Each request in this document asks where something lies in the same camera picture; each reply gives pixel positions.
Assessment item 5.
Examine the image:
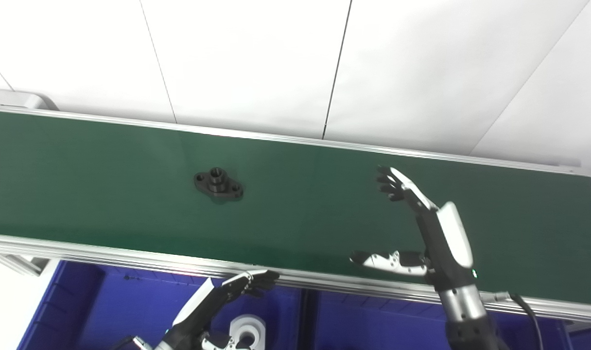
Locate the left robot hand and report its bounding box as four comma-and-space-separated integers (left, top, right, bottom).
164, 270, 280, 350

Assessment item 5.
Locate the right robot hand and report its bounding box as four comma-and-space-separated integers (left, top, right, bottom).
350, 165, 477, 291

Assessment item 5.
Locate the black flange part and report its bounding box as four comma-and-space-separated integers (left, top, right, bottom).
194, 167, 244, 203

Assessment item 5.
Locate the white cylinder part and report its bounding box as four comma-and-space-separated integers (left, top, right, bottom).
228, 315, 266, 350

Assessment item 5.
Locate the green conveyor belt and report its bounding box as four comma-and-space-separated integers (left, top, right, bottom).
0, 110, 591, 308
0, 103, 591, 325

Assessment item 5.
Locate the blue bin with white parts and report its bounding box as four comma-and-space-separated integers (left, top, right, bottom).
16, 260, 306, 350

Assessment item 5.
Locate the blue bin with black parts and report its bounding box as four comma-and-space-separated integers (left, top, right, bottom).
298, 289, 569, 350

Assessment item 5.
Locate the grey conveyor end housing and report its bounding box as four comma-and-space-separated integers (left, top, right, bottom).
0, 89, 59, 112

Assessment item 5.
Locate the aluminium support profile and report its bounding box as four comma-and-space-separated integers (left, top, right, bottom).
0, 250, 49, 278

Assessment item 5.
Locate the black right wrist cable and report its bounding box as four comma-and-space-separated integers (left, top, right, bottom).
492, 291, 545, 350

